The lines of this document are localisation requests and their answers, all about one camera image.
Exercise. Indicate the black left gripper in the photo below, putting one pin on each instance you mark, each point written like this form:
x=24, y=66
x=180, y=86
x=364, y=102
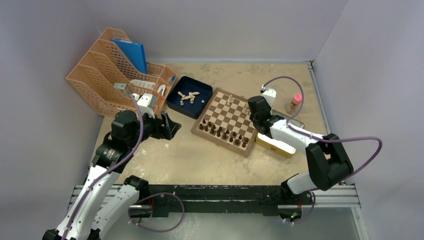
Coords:
x=160, y=131

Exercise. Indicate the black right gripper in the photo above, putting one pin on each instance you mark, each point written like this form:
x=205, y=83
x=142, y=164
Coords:
x=252, y=117

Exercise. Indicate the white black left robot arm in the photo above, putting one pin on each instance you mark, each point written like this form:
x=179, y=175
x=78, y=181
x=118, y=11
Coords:
x=89, y=218

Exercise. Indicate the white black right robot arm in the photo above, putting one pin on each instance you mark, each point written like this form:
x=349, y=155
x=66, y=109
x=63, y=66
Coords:
x=327, y=160

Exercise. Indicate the wooden chess board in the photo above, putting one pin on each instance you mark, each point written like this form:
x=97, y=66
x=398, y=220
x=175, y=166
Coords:
x=229, y=127

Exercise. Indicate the light wooden tall piece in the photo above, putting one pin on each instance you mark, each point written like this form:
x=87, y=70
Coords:
x=229, y=100

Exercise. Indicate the gold metal tin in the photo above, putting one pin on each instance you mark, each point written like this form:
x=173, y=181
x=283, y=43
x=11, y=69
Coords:
x=276, y=146

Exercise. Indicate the dark blue tray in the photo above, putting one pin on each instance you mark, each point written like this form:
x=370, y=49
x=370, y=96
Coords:
x=189, y=97

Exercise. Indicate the pink capped small bottle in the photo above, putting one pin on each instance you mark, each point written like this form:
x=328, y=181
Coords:
x=294, y=104

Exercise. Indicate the white stapler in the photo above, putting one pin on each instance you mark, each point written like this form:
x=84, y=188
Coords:
x=162, y=89

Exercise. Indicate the white paper pack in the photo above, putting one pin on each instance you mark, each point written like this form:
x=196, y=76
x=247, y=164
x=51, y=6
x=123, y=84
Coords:
x=143, y=83

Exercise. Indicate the grey box red label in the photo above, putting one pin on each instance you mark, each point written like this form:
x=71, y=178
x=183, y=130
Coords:
x=123, y=88

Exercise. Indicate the peach plastic file organizer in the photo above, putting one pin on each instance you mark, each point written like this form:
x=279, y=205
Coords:
x=104, y=65

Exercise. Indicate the blue folder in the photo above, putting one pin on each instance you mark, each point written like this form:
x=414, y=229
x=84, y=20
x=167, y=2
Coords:
x=134, y=52

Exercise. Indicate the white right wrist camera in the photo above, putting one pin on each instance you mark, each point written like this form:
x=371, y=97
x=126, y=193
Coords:
x=269, y=94

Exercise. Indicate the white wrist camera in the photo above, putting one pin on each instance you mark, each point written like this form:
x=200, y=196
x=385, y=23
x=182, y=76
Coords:
x=146, y=104
x=269, y=94

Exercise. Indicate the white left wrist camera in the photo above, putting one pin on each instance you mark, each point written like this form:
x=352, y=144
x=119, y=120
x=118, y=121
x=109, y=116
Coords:
x=146, y=104

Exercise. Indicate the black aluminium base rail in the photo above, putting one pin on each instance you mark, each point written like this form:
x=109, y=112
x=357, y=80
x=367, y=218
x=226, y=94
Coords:
x=268, y=200

